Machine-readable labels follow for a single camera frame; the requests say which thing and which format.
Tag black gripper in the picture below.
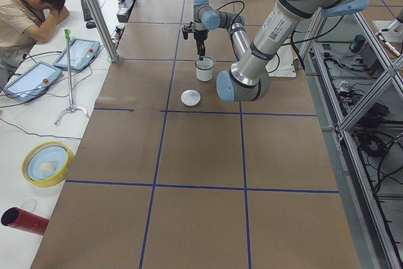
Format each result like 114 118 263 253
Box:
193 30 208 60

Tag white round lid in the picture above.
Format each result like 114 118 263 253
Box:
181 89 201 106

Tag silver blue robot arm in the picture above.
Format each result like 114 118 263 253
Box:
182 0 370 102

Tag white enamel cup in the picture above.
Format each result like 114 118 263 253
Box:
195 56 215 82

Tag black computer mouse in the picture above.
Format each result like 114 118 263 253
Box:
86 20 96 29

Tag black keyboard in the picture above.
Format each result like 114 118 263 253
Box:
81 0 93 21

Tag far teach pendant tablet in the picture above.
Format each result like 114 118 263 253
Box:
53 38 100 72

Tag teach pendant tablet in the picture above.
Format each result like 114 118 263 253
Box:
53 38 100 72
4 61 62 102

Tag metal stand green top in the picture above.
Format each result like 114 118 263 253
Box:
54 28 90 126

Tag blue tape grid lines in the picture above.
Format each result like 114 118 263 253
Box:
64 0 403 269

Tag near teach pendant tablet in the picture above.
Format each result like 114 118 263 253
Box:
4 61 62 102

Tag seated man beige shirt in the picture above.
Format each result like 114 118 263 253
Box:
1 0 70 88

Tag light blue plate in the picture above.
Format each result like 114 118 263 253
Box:
28 146 69 181

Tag red cardboard tube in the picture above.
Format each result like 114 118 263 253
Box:
1 207 49 236

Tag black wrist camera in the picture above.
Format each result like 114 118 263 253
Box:
181 21 195 40

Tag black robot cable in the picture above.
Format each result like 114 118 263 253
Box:
208 0 246 18

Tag aluminium frame post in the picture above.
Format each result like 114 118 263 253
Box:
86 0 118 62

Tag aluminium frame rail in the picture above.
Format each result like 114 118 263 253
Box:
292 0 402 268

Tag black cable bundle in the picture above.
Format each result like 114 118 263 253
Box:
333 79 403 188

